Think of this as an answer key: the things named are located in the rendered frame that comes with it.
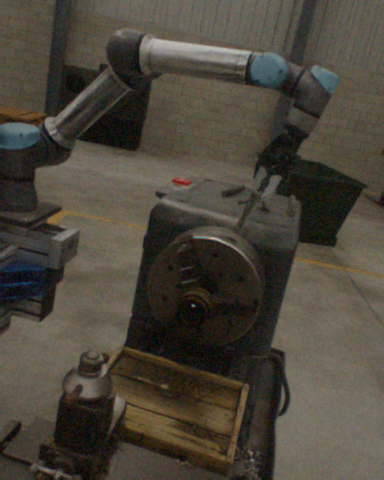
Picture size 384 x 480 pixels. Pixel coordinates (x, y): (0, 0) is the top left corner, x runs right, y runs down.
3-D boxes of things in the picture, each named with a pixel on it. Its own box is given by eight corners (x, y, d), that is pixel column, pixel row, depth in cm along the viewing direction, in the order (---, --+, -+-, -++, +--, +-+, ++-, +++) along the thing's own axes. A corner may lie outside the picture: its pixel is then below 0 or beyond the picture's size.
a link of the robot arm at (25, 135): (-19, 168, 143) (-15, 120, 140) (13, 164, 156) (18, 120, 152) (17, 179, 140) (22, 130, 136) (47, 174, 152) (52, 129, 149)
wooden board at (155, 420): (117, 357, 139) (120, 344, 137) (246, 397, 133) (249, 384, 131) (66, 424, 110) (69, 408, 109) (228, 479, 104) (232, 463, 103)
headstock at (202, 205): (171, 259, 218) (189, 172, 207) (280, 289, 210) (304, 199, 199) (122, 314, 162) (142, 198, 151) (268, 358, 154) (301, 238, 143)
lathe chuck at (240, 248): (140, 299, 152) (184, 209, 142) (233, 351, 149) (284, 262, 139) (130, 311, 143) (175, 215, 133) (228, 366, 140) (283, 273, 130)
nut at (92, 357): (84, 359, 84) (87, 341, 83) (106, 366, 83) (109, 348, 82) (73, 372, 80) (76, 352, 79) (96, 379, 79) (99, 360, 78)
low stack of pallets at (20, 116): (1, 128, 946) (3, 104, 933) (47, 137, 951) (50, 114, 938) (-27, 136, 826) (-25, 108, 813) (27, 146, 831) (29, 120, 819)
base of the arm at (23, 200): (-29, 203, 144) (-26, 169, 141) (1, 193, 158) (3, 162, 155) (21, 216, 142) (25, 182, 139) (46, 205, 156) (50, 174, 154)
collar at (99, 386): (75, 366, 87) (78, 350, 86) (119, 379, 86) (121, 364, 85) (53, 391, 79) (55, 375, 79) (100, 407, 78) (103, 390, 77)
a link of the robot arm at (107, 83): (5, 144, 154) (132, 18, 132) (36, 142, 167) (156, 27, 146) (28, 177, 153) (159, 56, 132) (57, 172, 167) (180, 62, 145)
